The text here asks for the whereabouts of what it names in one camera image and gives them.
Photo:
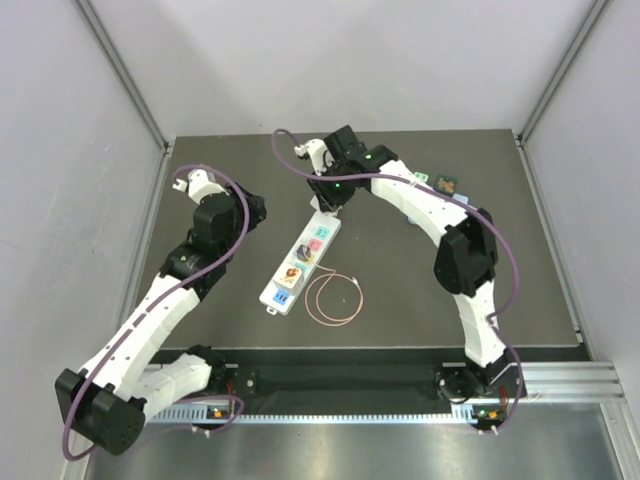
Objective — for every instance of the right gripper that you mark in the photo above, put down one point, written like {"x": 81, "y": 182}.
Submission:
{"x": 328, "y": 201}

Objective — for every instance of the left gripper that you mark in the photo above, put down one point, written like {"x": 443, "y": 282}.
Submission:
{"x": 256, "y": 208}

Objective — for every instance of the grey small plug adapter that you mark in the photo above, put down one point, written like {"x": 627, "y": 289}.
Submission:
{"x": 305, "y": 254}

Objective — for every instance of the white multicolour power strip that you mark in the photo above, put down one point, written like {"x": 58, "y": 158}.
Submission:
{"x": 318, "y": 233}

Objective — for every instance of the light green usb charger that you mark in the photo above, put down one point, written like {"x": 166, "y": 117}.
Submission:
{"x": 421, "y": 177}

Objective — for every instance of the dark green cube adapter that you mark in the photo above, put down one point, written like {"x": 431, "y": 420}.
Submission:
{"x": 445, "y": 184}

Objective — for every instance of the white cube socket adapter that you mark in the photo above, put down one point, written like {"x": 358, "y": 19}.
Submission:
{"x": 289, "y": 278}

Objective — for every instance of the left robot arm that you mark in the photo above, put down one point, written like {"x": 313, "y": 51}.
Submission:
{"x": 111, "y": 398}

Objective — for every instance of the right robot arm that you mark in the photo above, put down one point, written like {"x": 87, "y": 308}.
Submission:
{"x": 466, "y": 248}

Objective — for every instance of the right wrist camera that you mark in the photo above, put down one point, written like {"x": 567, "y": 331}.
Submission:
{"x": 317, "y": 152}

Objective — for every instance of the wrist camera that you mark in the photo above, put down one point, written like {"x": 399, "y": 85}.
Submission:
{"x": 317, "y": 152}
{"x": 199, "y": 185}

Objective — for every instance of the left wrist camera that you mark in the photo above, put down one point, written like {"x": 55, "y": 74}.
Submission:
{"x": 199, "y": 185}

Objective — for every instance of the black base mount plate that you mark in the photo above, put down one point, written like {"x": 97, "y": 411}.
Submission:
{"x": 351, "y": 381}

